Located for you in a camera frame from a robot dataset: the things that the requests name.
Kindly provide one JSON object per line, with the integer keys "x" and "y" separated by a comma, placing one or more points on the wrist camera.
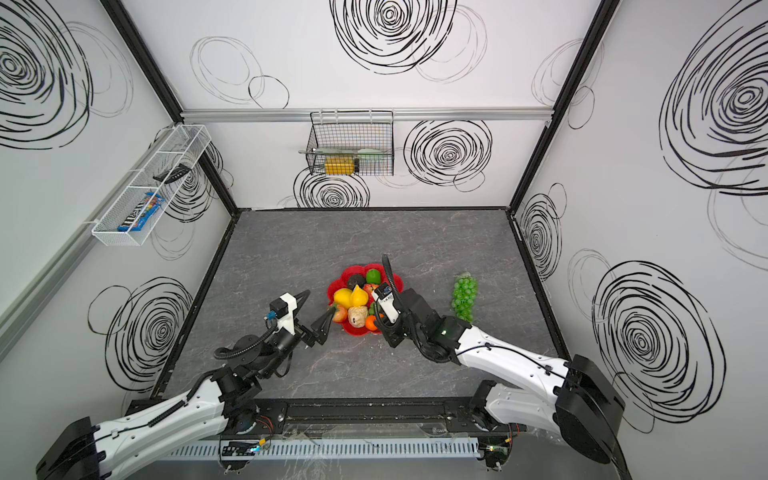
{"x": 384, "y": 300}
{"x": 281, "y": 314}

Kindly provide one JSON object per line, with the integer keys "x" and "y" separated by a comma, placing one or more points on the grey slotted cable duct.
{"x": 331, "y": 449}

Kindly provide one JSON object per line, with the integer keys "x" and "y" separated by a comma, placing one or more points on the small yellow fake fruit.
{"x": 359, "y": 297}

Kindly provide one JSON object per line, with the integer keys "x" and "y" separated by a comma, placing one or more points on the black fake avocado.
{"x": 356, "y": 280}

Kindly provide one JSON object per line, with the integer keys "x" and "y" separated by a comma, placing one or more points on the black remote control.
{"x": 172, "y": 175}

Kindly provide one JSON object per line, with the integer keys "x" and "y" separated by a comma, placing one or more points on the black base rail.
{"x": 372, "y": 411}

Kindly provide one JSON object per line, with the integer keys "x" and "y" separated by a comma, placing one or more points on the orange fake tomato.
{"x": 370, "y": 323}

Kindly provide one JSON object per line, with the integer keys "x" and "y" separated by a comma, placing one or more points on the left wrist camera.
{"x": 281, "y": 314}

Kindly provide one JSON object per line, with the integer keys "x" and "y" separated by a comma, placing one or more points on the green fake lime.
{"x": 373, "y": 277}

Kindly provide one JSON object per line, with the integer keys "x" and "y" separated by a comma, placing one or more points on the fake red strawberry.
{"x": 340, "y": 314}

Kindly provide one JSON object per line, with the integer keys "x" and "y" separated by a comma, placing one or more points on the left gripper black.
{"x": 306, "y": 330}

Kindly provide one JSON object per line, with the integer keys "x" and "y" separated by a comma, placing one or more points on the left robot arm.
{"x": 219, "y": 399}

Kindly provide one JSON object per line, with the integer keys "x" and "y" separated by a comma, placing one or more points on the fake red apple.
{"x": 370, "y": 289}

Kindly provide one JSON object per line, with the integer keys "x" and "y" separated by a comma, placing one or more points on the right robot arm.
{"x": 548, "y": 379}

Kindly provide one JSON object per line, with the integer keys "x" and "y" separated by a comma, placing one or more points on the yellow fake lemon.
{"x": 343, "y": 297}

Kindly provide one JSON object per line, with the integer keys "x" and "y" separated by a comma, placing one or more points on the green fake grape bunch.
{"x": 464, "y": 295}

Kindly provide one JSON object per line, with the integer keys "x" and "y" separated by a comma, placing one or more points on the blue candy packet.
{"x": 149, "y": 204}

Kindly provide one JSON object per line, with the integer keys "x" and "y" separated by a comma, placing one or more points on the yellow box in basket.
{"x": 340, "y": 165}

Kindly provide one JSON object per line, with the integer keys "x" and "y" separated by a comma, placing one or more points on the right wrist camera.
{"x": 384, "y": 300}

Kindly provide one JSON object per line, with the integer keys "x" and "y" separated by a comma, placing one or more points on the black wire wall basket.
{"x": 367, "y": 135}

